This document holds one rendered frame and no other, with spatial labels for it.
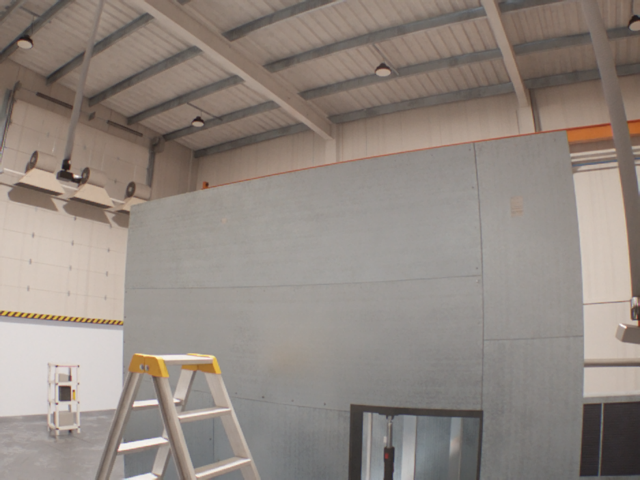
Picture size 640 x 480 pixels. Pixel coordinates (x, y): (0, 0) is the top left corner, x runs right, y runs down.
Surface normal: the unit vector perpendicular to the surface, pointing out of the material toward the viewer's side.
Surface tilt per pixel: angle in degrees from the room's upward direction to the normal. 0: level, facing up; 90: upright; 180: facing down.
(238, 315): 90
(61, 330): 90
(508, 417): 90
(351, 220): 90
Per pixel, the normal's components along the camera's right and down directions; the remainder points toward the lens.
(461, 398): -0.52, -0.17
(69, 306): 0.85, -0.09
